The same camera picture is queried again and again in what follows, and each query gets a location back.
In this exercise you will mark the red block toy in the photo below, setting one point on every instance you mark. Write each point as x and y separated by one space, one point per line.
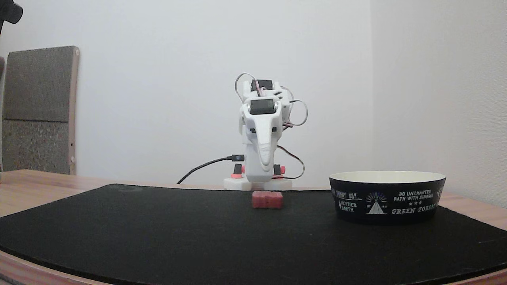
267 200

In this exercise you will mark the black printed bowl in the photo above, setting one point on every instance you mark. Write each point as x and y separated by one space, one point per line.
386 202

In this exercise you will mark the red black table clamp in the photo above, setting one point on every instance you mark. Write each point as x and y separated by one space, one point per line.
278 170
237 171

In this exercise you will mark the black felt mat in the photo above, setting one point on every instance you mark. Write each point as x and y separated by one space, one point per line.
198 233

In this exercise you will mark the grey upholstered chair back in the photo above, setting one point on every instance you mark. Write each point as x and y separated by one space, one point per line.
37 111

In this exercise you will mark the dark rounded object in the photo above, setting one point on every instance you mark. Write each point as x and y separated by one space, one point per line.
10 12

